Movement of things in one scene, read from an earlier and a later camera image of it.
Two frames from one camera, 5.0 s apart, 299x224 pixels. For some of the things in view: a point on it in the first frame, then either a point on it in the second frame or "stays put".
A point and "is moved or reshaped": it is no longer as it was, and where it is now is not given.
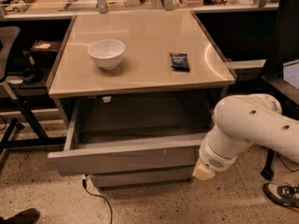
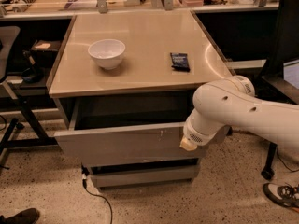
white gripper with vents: (216, 160) → (196, 137)
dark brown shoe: (28, 216) stays put
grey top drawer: (115, 134) is moved or reshaped
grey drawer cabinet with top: (142, 124) stays put
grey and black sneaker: (284, 194) stays put
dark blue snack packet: (179, 62) stays put
